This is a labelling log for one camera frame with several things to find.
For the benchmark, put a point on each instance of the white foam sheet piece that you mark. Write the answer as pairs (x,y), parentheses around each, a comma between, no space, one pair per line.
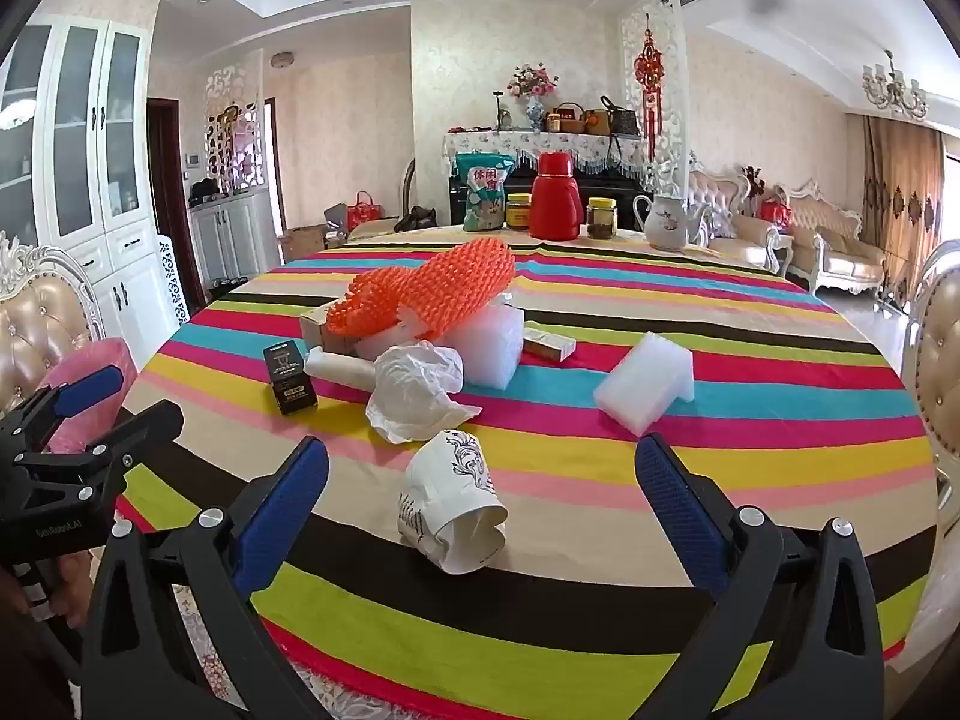
(644,384)

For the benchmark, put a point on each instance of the red handbag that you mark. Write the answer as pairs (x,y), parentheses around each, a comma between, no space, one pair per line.
(363,209)

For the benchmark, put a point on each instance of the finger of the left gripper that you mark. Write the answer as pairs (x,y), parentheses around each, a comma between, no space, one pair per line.
(131,442)
(53,405)

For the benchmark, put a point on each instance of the flower vase bouquet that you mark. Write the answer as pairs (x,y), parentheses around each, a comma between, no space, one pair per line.
(532,84)

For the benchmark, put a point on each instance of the chandelier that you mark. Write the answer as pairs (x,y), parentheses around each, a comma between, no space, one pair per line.
(887,88)

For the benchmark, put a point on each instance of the red chinese knot ornament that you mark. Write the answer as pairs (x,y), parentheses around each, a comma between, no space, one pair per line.
(649,73)

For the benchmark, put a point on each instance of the low white shoe cabinet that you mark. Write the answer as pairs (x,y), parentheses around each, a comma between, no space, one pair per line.
(234,237)

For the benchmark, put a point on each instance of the brown curtain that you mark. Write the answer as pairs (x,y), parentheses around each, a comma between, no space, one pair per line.
(902,205)

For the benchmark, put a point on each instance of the white glass door cabinet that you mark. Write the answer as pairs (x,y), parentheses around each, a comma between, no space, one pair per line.
(75,166)

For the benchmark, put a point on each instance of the right beige tufted chair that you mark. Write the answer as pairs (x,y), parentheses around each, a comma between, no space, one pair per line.
(931,369)

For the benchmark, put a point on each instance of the beige tufted chair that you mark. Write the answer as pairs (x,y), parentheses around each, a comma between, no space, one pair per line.
(47,311)
(931,369)

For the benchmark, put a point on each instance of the left beige tufted chair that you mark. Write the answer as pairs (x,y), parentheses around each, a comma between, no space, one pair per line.
(47,311)

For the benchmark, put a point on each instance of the beige cardboard box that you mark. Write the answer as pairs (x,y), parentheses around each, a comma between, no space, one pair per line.
(316,334)

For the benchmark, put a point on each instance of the left hand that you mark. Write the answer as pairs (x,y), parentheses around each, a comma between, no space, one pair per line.
(71,592)

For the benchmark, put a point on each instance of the cardboard box on floor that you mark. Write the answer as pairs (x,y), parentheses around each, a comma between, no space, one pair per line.
(299,243)

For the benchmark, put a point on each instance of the small black box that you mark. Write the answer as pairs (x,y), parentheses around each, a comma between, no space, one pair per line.
(293,388)

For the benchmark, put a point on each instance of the yellow lid jar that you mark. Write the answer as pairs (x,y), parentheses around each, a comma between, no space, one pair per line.
(517,210)

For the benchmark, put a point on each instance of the orange foam fruit net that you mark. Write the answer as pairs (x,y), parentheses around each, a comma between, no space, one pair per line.
(439,294)

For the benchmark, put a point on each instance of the dark contents glass jar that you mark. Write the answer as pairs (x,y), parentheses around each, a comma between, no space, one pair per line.
(602,218)

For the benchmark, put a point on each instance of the red thermos jug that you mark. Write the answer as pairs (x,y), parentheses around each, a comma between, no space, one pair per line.
(557,211)

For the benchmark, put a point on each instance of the white rolled paper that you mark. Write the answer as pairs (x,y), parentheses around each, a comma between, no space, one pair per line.
(345,370)

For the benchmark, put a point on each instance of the black handbag on piano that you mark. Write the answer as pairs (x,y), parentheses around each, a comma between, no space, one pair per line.
(621,121)

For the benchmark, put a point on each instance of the cream ornate sofa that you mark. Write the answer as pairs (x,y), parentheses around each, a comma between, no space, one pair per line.
(787,231)

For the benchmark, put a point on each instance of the small brown box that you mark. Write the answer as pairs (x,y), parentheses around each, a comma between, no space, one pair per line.
(548,346)

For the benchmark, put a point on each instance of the wicker basket on piano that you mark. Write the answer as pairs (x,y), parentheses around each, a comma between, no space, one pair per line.
(572,118)

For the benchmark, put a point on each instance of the white floral teapot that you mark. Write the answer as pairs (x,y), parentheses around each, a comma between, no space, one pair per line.
(671,223)

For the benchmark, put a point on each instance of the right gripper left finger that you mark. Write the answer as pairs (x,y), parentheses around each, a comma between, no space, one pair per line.
(270,512)

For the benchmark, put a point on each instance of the green snack bag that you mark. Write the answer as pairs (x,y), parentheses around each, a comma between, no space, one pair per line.
(484,175)

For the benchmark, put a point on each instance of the white foam block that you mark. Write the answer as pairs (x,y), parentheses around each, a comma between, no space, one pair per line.
(489,344)

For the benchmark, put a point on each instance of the white plastic bag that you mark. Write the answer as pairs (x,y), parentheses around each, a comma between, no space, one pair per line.
(413,395)

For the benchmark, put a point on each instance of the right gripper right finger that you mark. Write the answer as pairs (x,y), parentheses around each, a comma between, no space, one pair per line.
(691,510)

